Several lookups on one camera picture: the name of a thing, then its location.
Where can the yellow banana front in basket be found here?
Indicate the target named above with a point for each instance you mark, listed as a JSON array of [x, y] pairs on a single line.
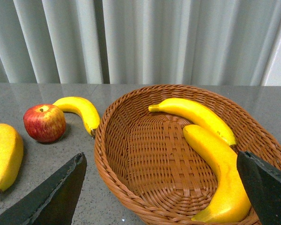
[[230, 202]]

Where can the yellow banana rear in basket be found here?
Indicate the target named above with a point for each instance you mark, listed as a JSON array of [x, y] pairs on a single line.
[[198, 114]]

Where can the yellow curved banana on table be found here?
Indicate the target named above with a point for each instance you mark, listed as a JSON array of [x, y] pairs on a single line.
[[82, 107]]

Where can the yellow banana in basket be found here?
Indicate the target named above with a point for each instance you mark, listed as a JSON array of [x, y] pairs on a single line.
[[230, 202], [198, 114]]

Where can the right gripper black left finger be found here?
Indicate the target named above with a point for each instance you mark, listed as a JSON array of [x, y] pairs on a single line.
[[53, 202]]

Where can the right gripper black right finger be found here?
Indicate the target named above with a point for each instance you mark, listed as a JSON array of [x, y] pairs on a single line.
[[262, 183]]

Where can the grey pleated curtain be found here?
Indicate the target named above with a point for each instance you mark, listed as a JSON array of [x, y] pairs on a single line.
[[201, 42]]

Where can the brown wicker basket right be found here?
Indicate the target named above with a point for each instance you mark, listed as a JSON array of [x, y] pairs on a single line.
[[147, 164]]

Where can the red yellow apple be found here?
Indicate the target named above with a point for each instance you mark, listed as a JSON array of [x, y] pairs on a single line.
[[44, 123]]

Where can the yellow banana at left edge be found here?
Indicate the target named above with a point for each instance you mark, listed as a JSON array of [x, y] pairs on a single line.
[[11, 154]]

